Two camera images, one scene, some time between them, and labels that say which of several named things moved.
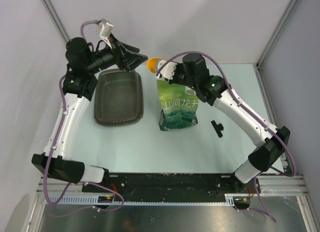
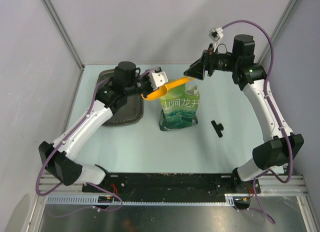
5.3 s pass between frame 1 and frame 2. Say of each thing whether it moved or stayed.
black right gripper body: moved
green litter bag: stayed
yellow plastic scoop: moved
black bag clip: stayed
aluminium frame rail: stayed
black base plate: stayed
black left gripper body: moved
